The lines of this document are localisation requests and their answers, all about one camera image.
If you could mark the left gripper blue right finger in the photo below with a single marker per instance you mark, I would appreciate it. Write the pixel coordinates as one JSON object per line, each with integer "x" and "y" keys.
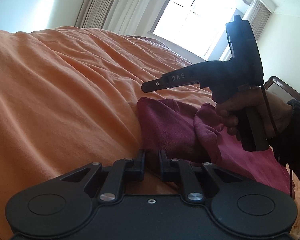
{"x": 181, "y": 173}

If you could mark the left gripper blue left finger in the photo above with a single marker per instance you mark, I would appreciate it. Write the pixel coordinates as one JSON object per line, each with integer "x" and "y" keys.
{"x": 114, "y": 177}

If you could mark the maroon long-sleeve shirt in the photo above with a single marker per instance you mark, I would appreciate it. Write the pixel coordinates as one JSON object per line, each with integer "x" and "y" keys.
{"x": 197, "y": 135}

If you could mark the dark sleeve forearm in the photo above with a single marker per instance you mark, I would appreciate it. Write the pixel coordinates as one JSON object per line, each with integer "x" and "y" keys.
{"x": 286, "y": 145}

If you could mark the person's right hand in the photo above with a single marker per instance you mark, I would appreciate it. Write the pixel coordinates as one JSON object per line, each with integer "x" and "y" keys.
{"x": 281, "y": 111}

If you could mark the dark wood padded headboard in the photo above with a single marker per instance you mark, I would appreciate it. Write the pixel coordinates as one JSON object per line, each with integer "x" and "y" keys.
{"x": 281, "y": 89}

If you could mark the right beige curtain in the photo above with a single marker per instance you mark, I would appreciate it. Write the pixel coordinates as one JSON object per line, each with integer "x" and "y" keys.
{"x": 257, "y": 15}

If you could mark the beige curtain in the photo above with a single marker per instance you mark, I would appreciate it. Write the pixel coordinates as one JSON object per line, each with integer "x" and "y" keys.
{"x": 125, "y": 17}
{"x": 257, "y": 15}

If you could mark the bright window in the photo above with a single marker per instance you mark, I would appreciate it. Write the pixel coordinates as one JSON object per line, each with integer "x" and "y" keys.
{"x": 197, "y": 27}

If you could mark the orange duvet cover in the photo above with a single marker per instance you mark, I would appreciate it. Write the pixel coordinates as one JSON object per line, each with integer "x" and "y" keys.
{"x": 68, "y": 97}

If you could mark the left beige curtain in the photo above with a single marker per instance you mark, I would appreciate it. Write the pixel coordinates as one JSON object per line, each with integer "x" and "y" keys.
{"x": 125, "y": 17}

